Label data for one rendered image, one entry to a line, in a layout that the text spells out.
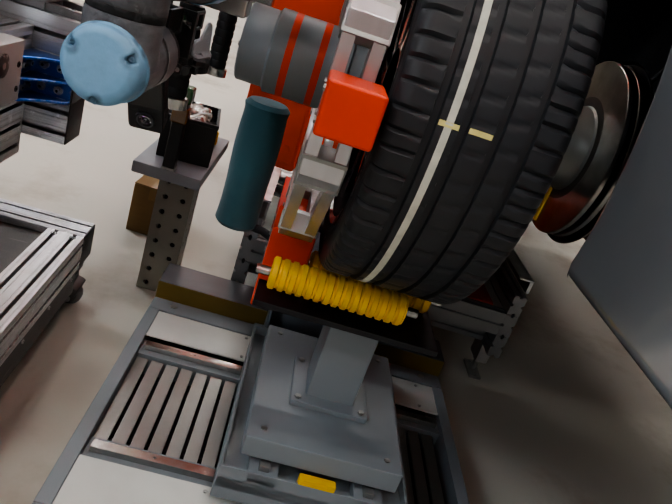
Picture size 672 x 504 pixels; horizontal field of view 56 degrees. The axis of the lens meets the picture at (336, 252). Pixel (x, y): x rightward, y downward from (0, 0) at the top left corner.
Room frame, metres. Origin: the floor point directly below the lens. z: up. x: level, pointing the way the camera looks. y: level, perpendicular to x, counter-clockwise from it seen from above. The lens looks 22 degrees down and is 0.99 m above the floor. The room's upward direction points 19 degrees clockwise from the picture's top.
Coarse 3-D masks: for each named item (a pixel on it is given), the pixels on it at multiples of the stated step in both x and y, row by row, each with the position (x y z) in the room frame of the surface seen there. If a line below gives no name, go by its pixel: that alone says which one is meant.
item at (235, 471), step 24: (264, 336) 1.38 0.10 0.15; (240, 384) 1.13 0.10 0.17; (240, 408) 1.08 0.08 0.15; (240, 432) 1.01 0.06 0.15; (240, 456) 0.94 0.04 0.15; (216, 480) 0.88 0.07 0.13; (240, 480) 0.89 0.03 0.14; (264, 480) 0.89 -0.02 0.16; (288, 480) 0.90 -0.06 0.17; (312, 480) 0.91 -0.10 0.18; (336, 480) 0.97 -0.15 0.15
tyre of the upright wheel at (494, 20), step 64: (448, 0) 0.83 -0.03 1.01; (512, 0) 0.85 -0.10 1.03; (576, 0) 0.88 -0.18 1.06; (448, 64) 0.81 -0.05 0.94; (512, 64) 0.82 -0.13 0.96; (576, 64) 0.84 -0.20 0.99; (384, 128) 0.80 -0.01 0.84; (512, 128) 0.81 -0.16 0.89; (384, 192) 0.80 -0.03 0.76; (448, 192) 0.81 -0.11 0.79; (512, 192) 0.81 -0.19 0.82; (320, 256) 1.02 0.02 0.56; (448, 256) 0.85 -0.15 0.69
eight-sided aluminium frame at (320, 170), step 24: (360, 0) 0.85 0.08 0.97; (384, 0) 0.86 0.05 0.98; (360, 24) 0.84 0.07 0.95; (384, 24) 0.84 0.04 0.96; (336, 48) 0.86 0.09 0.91; (384, 48) 0.84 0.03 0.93; (312, 120) 1.30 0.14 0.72; (312, 144) 0.84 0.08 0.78; (312, 168) 0.84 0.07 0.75; (336, 168) 0.84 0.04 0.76; (288, 192) 1.16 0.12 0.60; (312, 192) 1.14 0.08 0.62; (336, 192) 0.86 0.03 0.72; (288, 216) 0.94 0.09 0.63; (312, 216) 0.93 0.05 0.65; (312, 240) 0.99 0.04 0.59
